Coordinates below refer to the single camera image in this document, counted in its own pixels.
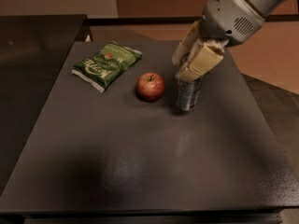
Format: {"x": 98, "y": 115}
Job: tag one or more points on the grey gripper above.
{"x": 229, "y": 14}

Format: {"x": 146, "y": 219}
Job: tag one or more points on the red apple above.
{"x": 150, "y": 87}

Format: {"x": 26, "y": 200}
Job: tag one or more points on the dark side counter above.
{"x": 32, "y": 52}

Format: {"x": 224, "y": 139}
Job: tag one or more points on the green chip bag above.
{"x": 101, "y": 69}

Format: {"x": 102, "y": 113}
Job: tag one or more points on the silver redbull can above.
{"x": 188, "y": 94}

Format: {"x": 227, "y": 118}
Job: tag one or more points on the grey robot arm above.
{"x": 223, "y": 23}

